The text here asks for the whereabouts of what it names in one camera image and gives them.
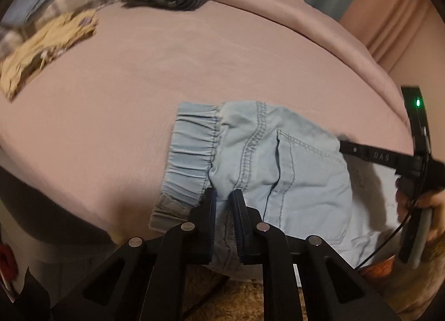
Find pink curtain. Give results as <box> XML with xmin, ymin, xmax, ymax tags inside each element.
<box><xmin>208</xmin><ymin>0</ymin><xmax>443</xmax><ymax>75</ymax></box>

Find yellow floral garment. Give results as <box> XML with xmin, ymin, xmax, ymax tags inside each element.
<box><xmin>1</xmin><ymin>9</ymin><xmax>98</xmax><ymax>101</ymax></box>

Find pink bed sheet mattress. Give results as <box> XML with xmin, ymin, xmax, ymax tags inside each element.
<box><xmin>1</xmin><ymin>1</ymin><xmax>412</xmax><ymax>243</ymax></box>

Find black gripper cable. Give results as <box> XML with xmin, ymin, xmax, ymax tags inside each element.
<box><xmin>353</xmin><ymin>126</ymin><xmax>432</xmax><ymax>272</ymax></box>

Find right human hand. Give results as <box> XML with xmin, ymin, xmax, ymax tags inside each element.
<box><xmin>396</xmin><ymin>176</ymin><xmax>445</xmax><ymax>249</ymax></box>

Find light blue strawberry pants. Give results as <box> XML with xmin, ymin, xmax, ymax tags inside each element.
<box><xmin>149</xmin><ymin>101</ymin><xmax>398</xmax><ymax>280</ymax></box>

